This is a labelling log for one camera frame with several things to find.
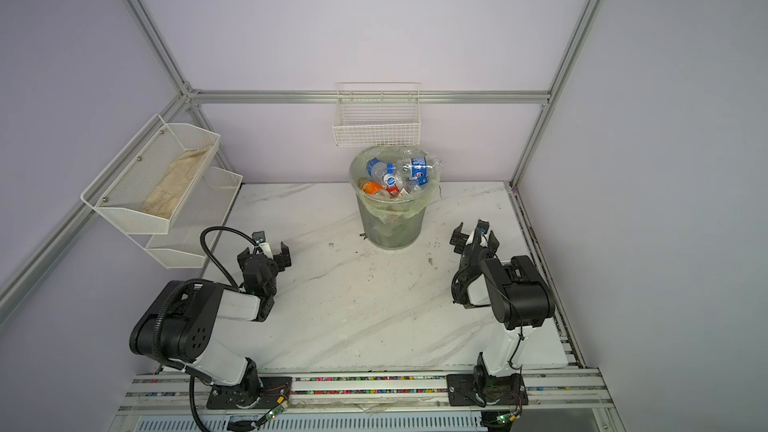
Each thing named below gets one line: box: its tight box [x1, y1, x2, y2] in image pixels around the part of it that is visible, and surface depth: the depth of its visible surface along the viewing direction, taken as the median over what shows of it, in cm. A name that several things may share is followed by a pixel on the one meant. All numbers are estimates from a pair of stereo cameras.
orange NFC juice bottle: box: [362, 181, 384, 195], surface depth 88 cm
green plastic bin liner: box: [350, 147, 442, 224], surface depth 85 cm
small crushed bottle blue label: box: [402, 156, 443, 187], surface depth 83 cm
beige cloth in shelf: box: [141, 145, 213, 220], surface depth 80 cm
